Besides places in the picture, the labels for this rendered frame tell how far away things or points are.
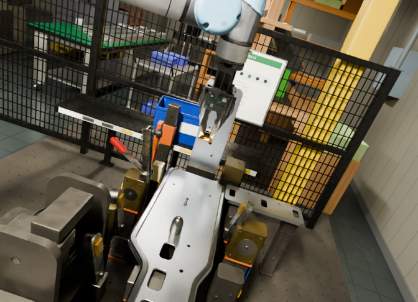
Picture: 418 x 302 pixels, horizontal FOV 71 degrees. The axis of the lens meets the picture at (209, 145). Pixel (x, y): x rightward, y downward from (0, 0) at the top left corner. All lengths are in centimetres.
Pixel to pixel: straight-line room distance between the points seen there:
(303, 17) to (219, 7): 822
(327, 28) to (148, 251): 830
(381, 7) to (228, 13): 99
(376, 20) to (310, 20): 731
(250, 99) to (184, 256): 79
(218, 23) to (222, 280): 59
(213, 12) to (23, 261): 48
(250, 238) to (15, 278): 56
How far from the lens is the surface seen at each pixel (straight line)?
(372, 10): 141
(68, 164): 158
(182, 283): 73
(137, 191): 92
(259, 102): 134
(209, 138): 79
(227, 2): 49
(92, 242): 64
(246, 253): 91
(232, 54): 67
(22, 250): 54
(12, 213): 73
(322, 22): 874
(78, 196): 60
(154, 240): 80
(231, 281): 80
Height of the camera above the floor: 156
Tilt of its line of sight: 24 degrees down
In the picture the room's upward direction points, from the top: 18 degrees clockwise
